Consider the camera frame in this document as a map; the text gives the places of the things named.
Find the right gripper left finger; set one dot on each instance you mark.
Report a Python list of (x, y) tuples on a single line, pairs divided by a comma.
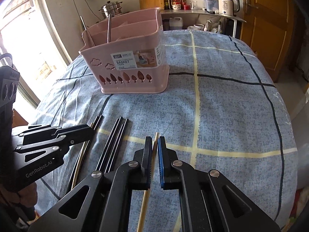
[(101, 202)]

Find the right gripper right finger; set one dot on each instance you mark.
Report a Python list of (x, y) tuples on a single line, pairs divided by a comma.
[(208, 200)]

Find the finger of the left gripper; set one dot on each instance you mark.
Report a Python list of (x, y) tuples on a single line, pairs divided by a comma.
[(38, 153), (35, 134)]

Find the wooden chopstick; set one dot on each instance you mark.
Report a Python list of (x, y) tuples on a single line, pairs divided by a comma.
[(146, 195), (78, 164)]

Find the metal kitchen shelf table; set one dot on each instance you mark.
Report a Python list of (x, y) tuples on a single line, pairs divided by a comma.
[(201, 20)]

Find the left hand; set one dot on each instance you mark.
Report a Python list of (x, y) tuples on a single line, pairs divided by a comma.
[(27, 197)]

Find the black chopstick far left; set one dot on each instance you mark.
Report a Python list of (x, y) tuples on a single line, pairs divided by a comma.
[(70, 180)]

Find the black chopstick middle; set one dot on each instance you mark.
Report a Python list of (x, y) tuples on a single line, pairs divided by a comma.
[(108, 143)]

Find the blue plaid tablecloth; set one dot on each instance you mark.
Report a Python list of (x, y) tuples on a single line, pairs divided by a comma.
[(219, 111)]

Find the steel utensil right in basket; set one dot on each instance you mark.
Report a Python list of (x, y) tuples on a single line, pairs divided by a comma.
[(109, 28)]

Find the pink plastic chopstick basket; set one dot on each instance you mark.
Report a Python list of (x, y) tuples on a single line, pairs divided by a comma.
[(135, 59)]

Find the stainless steel steamer pot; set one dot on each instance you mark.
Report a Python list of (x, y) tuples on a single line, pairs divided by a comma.
[(111, 8)]

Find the white plastic jug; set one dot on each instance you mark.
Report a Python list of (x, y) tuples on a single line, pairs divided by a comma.
[(175, 23)]

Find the dark soy sauce bottle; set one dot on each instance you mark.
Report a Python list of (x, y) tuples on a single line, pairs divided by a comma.
[(170, 3)]

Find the red lidded jar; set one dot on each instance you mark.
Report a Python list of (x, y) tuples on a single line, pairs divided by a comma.
[(176, 4)]

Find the white electric kettle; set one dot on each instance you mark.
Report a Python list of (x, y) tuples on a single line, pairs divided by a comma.
[(228, 7)]

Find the wooden door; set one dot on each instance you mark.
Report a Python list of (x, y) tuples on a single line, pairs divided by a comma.
[(268, 31)]

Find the glass mug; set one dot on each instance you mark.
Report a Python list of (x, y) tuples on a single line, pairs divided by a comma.
[(193, 4)]

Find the water filter pitcher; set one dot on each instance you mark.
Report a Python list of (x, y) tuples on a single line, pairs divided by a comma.
[(211, 6)]

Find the window frame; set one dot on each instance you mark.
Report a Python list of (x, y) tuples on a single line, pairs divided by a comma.
[(28, 35)]

